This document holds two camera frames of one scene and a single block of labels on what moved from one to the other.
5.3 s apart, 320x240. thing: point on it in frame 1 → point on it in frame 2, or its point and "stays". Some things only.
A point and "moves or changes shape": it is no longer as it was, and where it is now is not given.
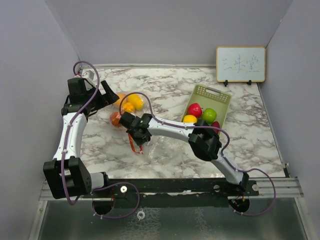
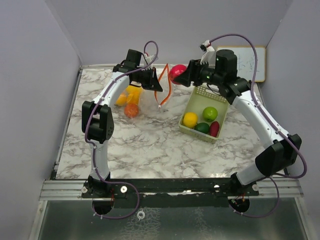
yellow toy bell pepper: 128,107 → 133,94
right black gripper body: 139,140 → 208,76
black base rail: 168,192 stays
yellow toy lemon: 189,118 stays
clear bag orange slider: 162,150 → 153,102
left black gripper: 105,99 → 153,83
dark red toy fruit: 215,124 stays
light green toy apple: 209,115 stays
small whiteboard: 244,64 stays
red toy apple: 195,109 → 175,70
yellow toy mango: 136,101 moves or changes shape
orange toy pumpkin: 115,117 → 131,110
